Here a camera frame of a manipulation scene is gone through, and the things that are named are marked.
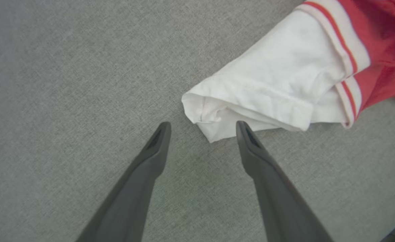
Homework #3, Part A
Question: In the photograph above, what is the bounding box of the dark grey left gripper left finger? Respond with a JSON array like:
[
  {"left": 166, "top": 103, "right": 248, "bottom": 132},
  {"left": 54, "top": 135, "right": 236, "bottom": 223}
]
[{"left": 76, "top": 122, "right": 172, "bottom": 242}]

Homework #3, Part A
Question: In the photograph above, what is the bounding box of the red and white polo shirt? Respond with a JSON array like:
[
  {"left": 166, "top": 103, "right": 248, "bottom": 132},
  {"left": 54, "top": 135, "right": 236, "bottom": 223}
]
[{"left": 181, "top": 0, "right": 395, "bottom": 144}]

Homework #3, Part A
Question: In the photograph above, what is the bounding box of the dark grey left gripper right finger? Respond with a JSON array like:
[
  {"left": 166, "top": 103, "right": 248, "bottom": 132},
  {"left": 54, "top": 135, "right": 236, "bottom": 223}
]
[{"left": 236, "top": 121, "right": 334, "bottom": 242}]

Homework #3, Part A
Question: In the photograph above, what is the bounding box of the grey fabric sofa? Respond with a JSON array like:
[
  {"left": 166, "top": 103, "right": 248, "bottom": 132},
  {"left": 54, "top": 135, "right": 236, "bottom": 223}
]
[{"left": 0, "top": 0, "right": 395, "bottom": 242}]

